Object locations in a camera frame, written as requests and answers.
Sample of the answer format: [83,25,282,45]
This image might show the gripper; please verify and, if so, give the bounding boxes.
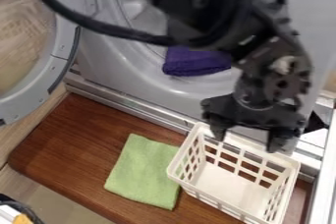
[199,84,308,154]

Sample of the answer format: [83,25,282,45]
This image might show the white basket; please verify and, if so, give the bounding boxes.
[165,121,303,224]

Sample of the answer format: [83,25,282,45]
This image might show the purple cloth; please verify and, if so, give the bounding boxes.
[161,45,234,78]

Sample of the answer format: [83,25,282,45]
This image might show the green cloth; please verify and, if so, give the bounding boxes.
[102,133,183,211]

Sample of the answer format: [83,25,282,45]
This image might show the washing machine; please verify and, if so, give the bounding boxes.
[0,0,336,183]

